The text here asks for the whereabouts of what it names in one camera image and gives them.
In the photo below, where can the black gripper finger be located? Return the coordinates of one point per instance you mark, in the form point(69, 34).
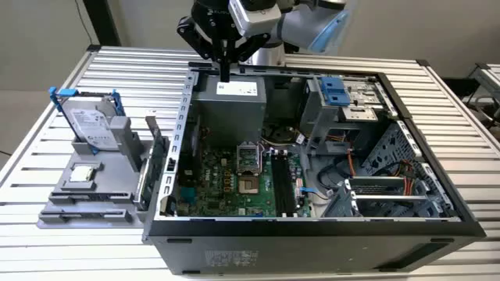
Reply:
point(195, 38)
point(249, 48)

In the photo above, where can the black RAM stick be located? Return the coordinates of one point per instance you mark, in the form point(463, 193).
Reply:
point(89, 215)
point(89, 195)

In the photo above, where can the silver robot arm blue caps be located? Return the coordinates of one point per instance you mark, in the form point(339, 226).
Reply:
point(296, 26)

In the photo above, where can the black RAM slot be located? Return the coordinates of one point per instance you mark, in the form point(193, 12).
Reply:
point(281, 184)
point(289, 184)
point(277, 184)
point(285, 184)

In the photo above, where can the grey power supply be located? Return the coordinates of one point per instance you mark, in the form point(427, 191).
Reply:
point(227, 117)

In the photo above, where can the black table corner cap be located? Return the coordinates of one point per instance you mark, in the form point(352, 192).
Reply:
point(421, 62)
point(93, 47)

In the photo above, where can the blue plastic bay latch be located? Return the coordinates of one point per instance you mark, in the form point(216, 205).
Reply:
point(333, 93)

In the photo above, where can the black round fan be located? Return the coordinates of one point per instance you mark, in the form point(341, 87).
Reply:
point(281, 134)

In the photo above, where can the grey metal drive cage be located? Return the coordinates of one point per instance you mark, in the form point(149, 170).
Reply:
point(324, 123)

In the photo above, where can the thin locking lever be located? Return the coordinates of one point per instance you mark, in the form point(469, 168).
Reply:
point(260, 162)

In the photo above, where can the hard disk in blue carrier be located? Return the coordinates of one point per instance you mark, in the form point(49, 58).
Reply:
point(89, 123)

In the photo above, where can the CPU socket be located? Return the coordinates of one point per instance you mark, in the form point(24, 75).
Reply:
point(249, 185)

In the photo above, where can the green motherboard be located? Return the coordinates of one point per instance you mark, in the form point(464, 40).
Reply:
point(219, 187)

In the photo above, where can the black expansion slot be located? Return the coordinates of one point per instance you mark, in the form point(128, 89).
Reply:
point(187, 181)

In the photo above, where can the green graphics card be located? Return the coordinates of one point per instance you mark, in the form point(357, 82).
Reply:
point(149, 175)

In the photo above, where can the grey parts rack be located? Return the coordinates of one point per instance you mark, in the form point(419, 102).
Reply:
point(113, 175)

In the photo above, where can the teal expansion slot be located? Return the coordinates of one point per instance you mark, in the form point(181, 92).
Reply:
point(188, 195)

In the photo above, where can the silver CPU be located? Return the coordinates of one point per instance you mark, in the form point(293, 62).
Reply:
point(81, 173)

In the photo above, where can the metal slat side table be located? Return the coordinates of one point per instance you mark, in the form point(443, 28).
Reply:
point(485, 73)

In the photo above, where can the grey disk bay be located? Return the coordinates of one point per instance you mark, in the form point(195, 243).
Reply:
point(391, 197)

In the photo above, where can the black PC case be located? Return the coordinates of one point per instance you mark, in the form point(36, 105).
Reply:
point(273, 251)

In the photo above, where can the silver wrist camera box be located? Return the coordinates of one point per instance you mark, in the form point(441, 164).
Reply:
point(253, 17)

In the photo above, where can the black upright post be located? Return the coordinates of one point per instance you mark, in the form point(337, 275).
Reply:
point(105, 23)

